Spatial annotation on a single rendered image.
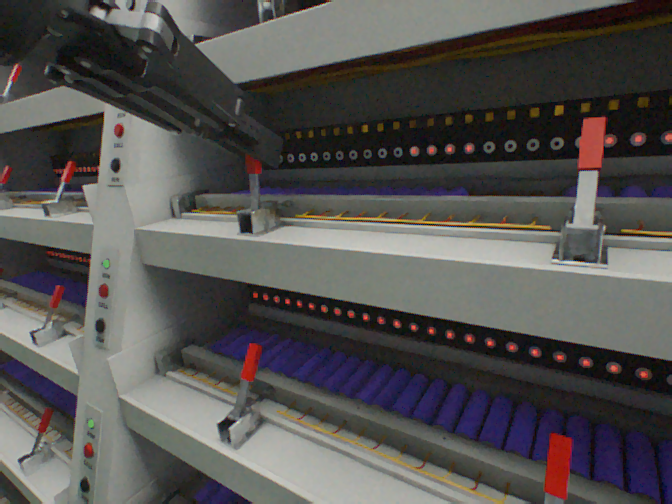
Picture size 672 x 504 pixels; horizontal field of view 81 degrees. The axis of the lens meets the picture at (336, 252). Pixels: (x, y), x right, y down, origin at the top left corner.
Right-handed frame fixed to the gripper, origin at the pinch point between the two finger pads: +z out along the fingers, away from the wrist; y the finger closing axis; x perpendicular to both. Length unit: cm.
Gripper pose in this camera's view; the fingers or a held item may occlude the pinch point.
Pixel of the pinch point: (245, 139)
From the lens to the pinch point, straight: 38.0
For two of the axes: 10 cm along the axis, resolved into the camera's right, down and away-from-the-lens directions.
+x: 1.8, -9.7, 1.3
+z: 5.2, 2.1, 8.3
